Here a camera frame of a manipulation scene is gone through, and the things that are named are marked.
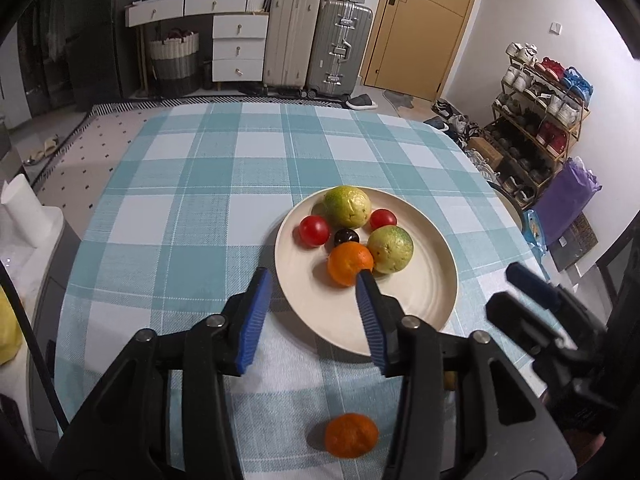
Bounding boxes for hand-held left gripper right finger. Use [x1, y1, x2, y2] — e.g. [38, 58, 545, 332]
[355, 269, 576, 480]

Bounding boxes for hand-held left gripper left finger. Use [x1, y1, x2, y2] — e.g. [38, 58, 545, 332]
[50, 266, 274, 480]

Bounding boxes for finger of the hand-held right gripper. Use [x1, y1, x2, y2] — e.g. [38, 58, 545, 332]
[505, 261, 571, 311]
[486, 291, 551, 356]

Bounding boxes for cream round plate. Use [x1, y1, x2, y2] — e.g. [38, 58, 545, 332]
[274, 187, 458, 357]

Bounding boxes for orange tangerine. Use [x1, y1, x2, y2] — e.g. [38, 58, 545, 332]
[324, 412, 379, 458]
[327, 242, 375, 288]

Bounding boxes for green yellow guava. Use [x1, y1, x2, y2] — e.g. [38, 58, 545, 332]
[366, 225, 415, 275]
[322, 186, 372, 228]

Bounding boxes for dark purple plum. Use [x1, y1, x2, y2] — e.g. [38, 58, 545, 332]
[333, 227, 361, 250]

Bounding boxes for red tomato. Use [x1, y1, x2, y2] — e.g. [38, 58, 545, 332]
[299, 215, 331, 248]
[369, 208, 398, 231]

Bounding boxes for blue plastic bag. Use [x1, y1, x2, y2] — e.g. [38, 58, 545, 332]
[522, 208, 551, 281]

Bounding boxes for dark floor mats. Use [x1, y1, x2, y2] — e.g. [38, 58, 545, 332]
[547, 212, 598, 273]

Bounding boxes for purple bag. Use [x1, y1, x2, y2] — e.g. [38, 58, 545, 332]
[532, 156, 603, 246]

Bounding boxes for blue checked tablecloth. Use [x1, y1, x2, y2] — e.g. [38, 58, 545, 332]
[54, 102, 551, 480]

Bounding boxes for small cardboard box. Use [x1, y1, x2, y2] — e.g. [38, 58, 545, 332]
[467, 136, 505, 168]

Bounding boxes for shoe rack with shoes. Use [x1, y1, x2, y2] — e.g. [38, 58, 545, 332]
[487, 42, 593, 206]

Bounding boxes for pile of shoes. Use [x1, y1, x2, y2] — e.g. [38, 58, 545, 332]
[425, 100, 501, 181]

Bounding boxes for grey doormat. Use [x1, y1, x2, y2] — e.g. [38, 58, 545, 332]
[382, 89, 415, 111]

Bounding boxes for dotted rug with striped border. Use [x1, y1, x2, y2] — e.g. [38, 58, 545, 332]
[22, 102, 166, 206]

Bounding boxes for yellow bag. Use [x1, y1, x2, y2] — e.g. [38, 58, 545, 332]
[0, 285, 23, 366]

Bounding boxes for white cylinder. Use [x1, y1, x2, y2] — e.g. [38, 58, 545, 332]
[0, 174, 58, 248]

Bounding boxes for woven laundry basket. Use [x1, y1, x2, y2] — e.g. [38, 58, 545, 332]
[147, 30, 201, 96]

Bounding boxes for white dressing desk with drawers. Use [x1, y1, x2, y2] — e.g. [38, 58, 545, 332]
[125, 0, 271, 83]

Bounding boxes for beige sandals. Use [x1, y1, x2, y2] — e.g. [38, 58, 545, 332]
[25, 136, 61, 166]

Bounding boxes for wooden door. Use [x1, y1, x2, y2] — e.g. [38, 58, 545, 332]
[362, 0, 486, 103]

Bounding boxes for silver suitcase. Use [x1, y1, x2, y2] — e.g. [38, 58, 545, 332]
[306, 0, 374, 101]

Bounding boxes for beige suitcase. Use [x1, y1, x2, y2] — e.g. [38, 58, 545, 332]
[262, 0, 321, 96]

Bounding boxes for dark wardrobe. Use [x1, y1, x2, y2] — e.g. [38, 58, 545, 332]
[17, 0, 81, 111]

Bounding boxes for black cable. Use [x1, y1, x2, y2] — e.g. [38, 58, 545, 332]
[0, 260, 68, 431]

